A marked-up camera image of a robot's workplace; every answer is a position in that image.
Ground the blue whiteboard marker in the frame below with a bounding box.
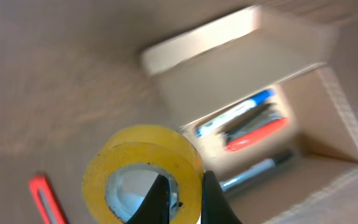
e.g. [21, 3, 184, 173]
[195, 89, 275, 138]

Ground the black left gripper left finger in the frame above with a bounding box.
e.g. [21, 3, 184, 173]
[127, 175, 170, 224]

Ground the red utility knife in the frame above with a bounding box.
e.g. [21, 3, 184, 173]
[28, 174, 69, 224]

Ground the red and black stapler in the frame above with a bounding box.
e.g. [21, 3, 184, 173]
[222, 103, 290, 152]

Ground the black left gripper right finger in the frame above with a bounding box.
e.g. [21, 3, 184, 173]
[201, 170, 242, 224]

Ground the open cardboard box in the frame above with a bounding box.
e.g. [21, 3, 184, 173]
[140, 6, 358, 223]

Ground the yellow tape roll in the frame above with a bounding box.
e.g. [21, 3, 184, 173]
[82, 125, 204, 224]

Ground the black whiteboard marker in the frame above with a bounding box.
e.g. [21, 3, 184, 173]
[219, 149, 294, 192]

